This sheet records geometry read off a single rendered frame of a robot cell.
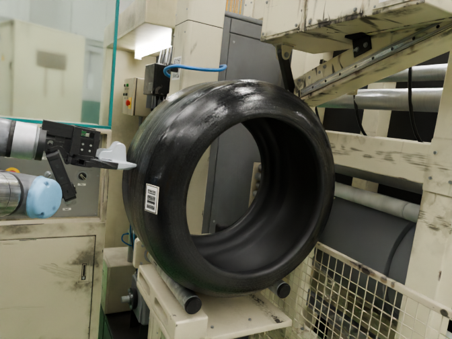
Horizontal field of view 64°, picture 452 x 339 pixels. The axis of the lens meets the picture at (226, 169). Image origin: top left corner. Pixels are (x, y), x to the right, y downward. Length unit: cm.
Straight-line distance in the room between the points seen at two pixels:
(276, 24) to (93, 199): 97
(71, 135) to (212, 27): 63
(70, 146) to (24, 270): 84
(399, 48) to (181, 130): 59
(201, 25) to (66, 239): 94
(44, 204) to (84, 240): 86
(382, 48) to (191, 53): 56
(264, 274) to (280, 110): 42
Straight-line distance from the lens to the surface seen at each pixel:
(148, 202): 81
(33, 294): 164
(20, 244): 156
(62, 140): 84
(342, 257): 116
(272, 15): 129
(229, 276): 93
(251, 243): 124
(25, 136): 81
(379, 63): 110
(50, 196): 73
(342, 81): 118
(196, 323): 99
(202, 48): 124
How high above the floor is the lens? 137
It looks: 8 degrees down
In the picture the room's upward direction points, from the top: 6 degrees clockwise
